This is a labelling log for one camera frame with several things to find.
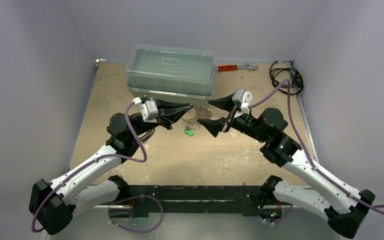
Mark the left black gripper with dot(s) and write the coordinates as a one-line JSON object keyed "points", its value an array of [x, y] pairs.
{"points": [[170, 110]]}

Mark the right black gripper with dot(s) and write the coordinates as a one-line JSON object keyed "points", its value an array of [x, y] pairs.
{"points": [[228, 117]]}

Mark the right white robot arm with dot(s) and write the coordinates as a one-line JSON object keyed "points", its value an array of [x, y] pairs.
{"points": [[342, 206]]}

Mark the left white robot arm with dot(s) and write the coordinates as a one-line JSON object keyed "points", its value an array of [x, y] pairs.
{"points": [[55, 203]]}

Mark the key with green tag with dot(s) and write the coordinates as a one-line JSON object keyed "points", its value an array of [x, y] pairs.
{"points": [[189, 132]]}

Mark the grey plastic toolbox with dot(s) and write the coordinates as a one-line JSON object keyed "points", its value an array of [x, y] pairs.
{"points": [[171, 71]]}

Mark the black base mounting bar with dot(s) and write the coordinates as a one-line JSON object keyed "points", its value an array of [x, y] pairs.
{"points": [[247, 200]]}

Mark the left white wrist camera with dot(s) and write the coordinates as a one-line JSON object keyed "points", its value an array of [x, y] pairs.
{"points": [[148, 108]]}

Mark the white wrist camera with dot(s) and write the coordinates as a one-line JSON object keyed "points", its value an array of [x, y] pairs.
{"points": [[148, 108], [241, 100]]}

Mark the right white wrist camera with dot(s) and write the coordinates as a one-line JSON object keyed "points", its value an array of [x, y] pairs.
{"points": [[241, 100]]}

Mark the orange handled adjustable wrench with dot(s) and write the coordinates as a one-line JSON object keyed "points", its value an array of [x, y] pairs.
{"points": [[234, 67]]}

